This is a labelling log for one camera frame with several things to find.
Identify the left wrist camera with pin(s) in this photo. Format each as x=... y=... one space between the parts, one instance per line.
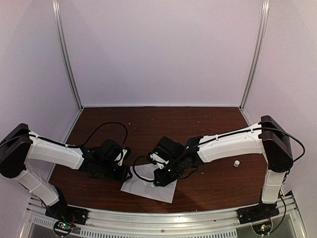
x=122 y=156

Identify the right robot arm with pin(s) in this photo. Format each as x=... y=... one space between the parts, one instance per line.
x=266 y=137

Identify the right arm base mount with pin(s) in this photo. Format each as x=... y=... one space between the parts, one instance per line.
x=260 y=218

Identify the front aluminium rail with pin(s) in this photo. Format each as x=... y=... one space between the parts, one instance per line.
x=205 y=224

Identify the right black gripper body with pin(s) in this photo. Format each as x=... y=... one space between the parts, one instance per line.
x=172 y=175

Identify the left aluminium frame post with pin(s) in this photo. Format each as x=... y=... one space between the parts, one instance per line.
x=64 y=53

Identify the right aluminium frame post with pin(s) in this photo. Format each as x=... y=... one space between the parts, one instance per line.
x=264 y=15

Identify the white glue stick cap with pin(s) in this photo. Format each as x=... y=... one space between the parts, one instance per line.
x=236 y=163

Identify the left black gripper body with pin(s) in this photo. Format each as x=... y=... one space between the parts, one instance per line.
x=108 y=172

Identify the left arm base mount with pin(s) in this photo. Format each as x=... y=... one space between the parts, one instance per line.
x=65 y=224

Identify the aluminium frame post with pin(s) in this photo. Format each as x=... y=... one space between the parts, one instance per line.
x=64 y=53
x=264 y=15

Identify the grey envelope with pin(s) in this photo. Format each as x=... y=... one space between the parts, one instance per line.
x=145 y=189

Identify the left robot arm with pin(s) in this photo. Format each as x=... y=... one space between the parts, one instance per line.
x=21 y=145

